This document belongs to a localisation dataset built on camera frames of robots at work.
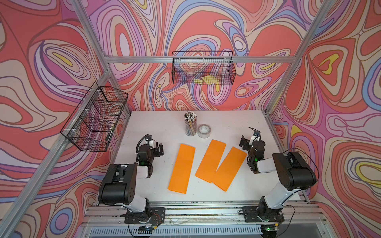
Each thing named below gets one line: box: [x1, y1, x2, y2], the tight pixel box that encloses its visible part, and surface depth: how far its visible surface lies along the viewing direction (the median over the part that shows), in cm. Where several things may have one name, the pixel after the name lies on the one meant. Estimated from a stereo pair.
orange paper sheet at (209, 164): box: [194, 139, 227, 184], surface depth 95 cm
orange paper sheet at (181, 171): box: [167, 143, 196, 194], surface depth 91 cm
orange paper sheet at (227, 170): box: [212, 146, 248, 192], surface depth 91 cm
